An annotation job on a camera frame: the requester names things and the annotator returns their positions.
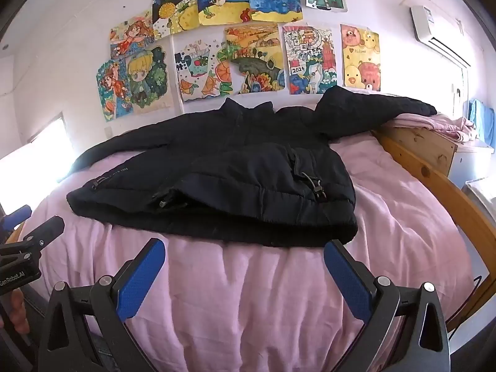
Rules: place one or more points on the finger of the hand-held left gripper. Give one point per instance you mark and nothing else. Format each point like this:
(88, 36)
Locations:
(46, 230)
(15, 217)

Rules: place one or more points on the white cloth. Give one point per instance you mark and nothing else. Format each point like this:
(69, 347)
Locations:
(484, 197)

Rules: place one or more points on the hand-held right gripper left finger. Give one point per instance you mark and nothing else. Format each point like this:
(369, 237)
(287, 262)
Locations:
(141, 279)

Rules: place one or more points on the white air conditioner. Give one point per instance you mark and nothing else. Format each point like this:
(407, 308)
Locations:
(430, 27)

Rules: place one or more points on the blue towel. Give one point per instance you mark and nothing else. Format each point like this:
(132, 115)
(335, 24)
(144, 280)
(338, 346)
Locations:
(480, 120)

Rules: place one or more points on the bright window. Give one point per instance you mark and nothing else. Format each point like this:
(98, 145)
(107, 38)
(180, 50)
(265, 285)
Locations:
(38, 155)

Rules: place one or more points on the white cabinet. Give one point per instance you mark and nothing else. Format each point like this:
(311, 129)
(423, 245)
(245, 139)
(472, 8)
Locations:
(469, 162)

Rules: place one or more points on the group of colourful wall drawings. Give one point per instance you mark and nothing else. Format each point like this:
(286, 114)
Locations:
(252, 58)

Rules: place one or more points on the folded pink cloth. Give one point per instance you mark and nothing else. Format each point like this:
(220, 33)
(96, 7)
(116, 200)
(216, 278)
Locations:
(445, 126)

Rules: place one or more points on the black puffer jacket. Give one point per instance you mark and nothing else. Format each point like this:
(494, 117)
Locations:
(240, 162)

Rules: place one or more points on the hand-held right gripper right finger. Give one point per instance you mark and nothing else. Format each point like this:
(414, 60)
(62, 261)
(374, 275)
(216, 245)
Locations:
(348, 283)

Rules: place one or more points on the pink bed sheet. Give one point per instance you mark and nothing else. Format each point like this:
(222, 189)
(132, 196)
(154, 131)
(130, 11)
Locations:
(252, 298)

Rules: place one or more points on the wooden bed frame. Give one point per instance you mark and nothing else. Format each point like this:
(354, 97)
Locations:
(457, 197)

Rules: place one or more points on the person's left hand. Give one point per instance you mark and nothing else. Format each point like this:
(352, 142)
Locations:
(18, 312)

